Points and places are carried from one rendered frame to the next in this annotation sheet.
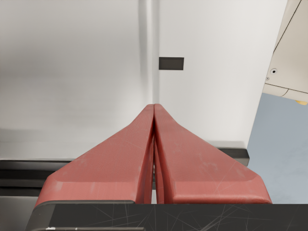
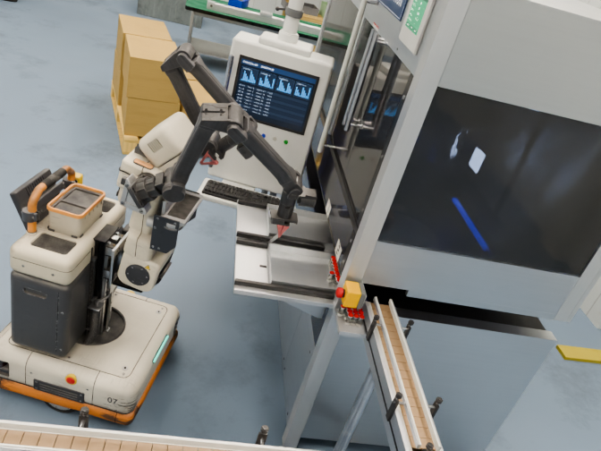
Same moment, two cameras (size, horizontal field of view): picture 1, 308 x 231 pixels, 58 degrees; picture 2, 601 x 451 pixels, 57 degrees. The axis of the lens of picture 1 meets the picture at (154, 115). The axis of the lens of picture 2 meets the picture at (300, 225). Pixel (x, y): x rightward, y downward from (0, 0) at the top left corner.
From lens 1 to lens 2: 2.00 m
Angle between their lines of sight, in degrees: 25
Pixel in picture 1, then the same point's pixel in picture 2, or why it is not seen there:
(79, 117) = (290, 259)
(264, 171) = not seen: hidden behind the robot
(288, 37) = (151, 328)
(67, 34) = (291, 275)
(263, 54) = (238, 264)
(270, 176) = not seen: hidden behind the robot
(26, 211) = (314, 236)
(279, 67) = (154, 313)
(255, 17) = (241, 270)
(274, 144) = not seen: hidden behind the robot
